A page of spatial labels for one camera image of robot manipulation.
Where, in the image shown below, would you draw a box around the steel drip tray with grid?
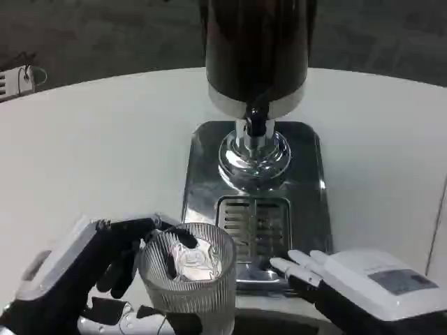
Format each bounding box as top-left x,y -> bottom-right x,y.
180,120 -> 333,293

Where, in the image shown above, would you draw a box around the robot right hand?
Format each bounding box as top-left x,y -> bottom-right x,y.
269,248 -> 447,335

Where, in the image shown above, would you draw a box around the white box with cable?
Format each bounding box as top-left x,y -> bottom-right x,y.
0,52 -> 47,103

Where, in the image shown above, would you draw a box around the dark drink dispenser with tap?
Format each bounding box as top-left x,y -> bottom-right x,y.
198,0 -> 318,184

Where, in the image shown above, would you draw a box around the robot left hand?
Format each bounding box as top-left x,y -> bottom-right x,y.
0,211 -> 203,335

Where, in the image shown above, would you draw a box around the clear ribbed glass cup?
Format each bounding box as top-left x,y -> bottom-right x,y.
138,223 -> 237,335

